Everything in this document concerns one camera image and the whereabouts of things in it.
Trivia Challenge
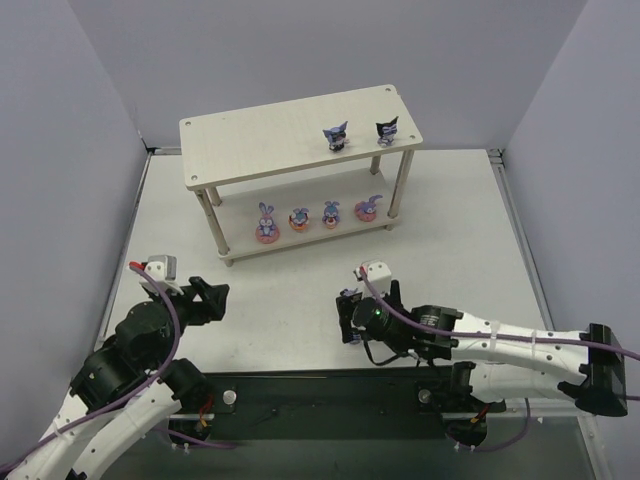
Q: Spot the purple bunny black bow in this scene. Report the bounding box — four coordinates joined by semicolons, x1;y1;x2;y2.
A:
340;288;362;302

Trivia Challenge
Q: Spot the sitting bunny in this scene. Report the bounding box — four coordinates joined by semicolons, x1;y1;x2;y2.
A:
255;202;280;245

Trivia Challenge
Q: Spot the bunny holding strawberry cake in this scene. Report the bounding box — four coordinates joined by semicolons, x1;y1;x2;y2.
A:
322;201;340;229

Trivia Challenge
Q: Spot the purple bunny with sunglasses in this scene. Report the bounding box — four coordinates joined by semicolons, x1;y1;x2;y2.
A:
322;121;349;152

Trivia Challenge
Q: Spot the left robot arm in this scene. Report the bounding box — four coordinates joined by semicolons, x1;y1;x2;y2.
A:
1;276;230;479

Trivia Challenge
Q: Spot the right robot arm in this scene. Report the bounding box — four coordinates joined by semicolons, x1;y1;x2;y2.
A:
335;281;628;417

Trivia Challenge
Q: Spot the white two-tier shelf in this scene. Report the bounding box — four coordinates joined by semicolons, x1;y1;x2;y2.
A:
179;85;423;266

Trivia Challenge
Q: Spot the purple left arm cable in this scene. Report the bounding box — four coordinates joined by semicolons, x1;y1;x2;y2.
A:
0;267;181;476

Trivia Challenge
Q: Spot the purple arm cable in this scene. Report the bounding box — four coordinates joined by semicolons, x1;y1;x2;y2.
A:
0;267;181;476
359;269;640;454

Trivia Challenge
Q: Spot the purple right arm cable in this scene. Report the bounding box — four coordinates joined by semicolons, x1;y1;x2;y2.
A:
359;269;640;454

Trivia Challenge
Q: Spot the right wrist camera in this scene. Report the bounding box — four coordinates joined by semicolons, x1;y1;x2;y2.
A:
354;260;392;297

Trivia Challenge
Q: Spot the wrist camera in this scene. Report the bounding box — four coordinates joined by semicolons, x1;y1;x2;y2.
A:
354;260;392;297
128;255;184;296

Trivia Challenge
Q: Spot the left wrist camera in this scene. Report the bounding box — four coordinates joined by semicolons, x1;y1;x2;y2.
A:
128;255;184;296

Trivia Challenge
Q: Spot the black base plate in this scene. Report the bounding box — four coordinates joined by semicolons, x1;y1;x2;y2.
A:
162;364;506;444

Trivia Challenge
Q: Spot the aluminium frame rail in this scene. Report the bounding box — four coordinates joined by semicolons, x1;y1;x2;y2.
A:
485;148;632;479

